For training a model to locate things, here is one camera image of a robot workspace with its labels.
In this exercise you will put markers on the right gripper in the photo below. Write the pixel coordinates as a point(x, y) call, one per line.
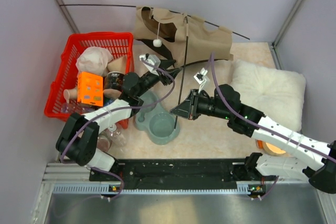
point(188, 108)

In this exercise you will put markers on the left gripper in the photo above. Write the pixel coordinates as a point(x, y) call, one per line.
point(166, 64)

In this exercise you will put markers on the beige fabric pet tent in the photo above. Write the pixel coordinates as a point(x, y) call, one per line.
point(202, 42)

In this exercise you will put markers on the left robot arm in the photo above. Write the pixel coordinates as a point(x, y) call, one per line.
point(78, 139)

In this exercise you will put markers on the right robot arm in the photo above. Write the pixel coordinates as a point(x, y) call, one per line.
point(310, 160)

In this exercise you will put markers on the grey-green double pet bowl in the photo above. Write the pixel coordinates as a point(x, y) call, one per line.
point(158, 123)

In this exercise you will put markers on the white pompom toy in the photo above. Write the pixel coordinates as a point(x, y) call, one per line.
point(157, 41)

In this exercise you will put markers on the brown paper cone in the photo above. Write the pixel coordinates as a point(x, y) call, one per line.
point(118, 65)

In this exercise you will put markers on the red plastic basket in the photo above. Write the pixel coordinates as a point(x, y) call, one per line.
point(118, 44)

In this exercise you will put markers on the black instant noodle cup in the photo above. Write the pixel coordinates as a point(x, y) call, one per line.
point(114, 81)

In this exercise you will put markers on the pink white plastic bag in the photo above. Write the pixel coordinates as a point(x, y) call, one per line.
point(94, 60)

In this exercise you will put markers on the clear plastic bottle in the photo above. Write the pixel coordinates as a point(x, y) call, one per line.
point(115, 133)

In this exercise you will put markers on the orange cardboard box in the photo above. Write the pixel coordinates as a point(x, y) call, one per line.
point(90, 89)

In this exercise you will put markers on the steel bowl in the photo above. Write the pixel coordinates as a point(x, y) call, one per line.
point(104, 142)

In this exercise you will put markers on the white fluffy cushion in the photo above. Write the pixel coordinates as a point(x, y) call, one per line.
point(279, 94)

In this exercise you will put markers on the beige paper cup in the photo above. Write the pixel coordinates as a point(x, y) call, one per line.
point(70, 94)

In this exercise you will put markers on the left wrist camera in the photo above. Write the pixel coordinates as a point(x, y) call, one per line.
point(152, 62)

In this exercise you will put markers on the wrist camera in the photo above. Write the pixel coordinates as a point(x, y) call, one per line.
point(152, 62)
point(201, 77)

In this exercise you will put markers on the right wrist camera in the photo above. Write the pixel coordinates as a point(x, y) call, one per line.
point(201, 77)

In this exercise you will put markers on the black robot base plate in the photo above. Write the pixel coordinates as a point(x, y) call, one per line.
point(176, 174)

